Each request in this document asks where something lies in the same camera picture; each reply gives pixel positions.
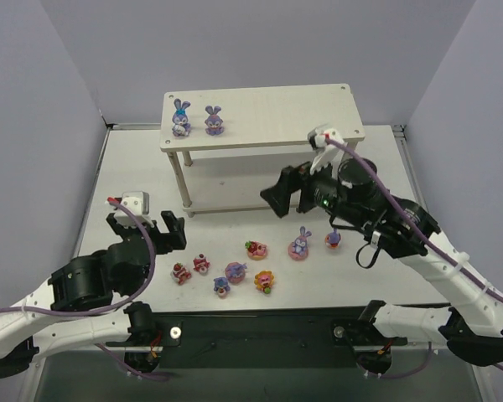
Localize small purple bunny with strawberry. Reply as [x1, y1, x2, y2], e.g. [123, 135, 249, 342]
[213, 277, 231, 298]

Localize purple bunny sitting toy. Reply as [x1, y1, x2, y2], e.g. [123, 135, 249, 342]
[205, 106, 224, 136]

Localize purple bunny blue bow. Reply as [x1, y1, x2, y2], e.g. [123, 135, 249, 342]
[171, 98, 191, 137]

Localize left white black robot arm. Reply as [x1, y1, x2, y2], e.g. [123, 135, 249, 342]
[0, 210, 187, 379]

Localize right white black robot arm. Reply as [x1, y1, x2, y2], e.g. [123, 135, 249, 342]
[260, 158, 503, 367]

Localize white wooden two-tier shelf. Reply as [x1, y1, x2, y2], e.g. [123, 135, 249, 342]
[160, 83, 366, 216]

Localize pink bear cake toy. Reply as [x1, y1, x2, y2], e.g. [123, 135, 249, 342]
[193, 253, 210, 276]

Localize pink strawberry cake toy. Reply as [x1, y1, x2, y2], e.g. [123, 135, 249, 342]
[170, 263, 192, 286]

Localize purple bunny red base toy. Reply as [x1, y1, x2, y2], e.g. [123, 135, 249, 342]
[324, 229, 342, 250]

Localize pink bear strawberry donut toy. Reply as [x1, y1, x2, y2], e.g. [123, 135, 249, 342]
[245, 240, 268, 260]

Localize pink bear sunflower toy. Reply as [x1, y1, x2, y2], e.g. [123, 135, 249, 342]
[254, 271, 275, 294]

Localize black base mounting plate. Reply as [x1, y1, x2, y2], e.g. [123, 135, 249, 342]
[110, 307, 407, 373]

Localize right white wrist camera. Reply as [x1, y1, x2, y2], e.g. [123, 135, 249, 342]
[307, 126, 346, 175]

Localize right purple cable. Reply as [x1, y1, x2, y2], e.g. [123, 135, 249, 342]
[326, 140, 503, 313]

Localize purple cable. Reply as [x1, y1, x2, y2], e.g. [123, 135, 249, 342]
[326, 140, 503, 313]
[0, 200, 157, 319]

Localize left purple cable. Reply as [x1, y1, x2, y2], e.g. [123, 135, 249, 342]
[0, 200, 157, 319]

